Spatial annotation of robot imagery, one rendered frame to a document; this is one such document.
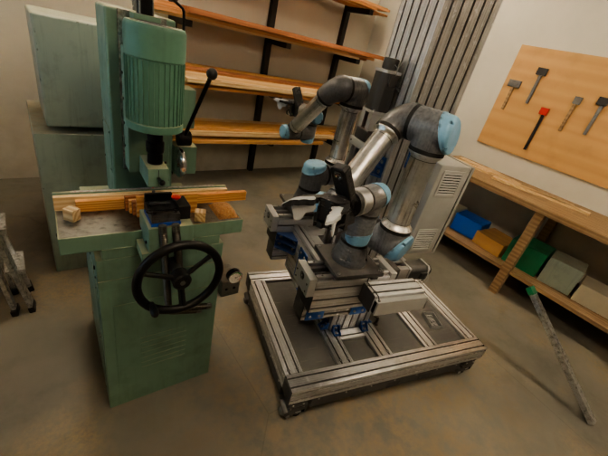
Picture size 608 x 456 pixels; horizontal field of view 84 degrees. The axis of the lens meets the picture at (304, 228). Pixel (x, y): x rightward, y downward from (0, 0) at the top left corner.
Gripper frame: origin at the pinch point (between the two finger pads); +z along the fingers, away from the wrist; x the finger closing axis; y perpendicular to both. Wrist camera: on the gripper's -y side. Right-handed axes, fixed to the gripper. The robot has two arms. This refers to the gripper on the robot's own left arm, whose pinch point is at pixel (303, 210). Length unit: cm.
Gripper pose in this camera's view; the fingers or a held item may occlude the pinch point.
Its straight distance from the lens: 74.3
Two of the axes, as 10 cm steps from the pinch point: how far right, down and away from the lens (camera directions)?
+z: -6.6, 2.3, -7.1
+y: -1.1, 9.1, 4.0
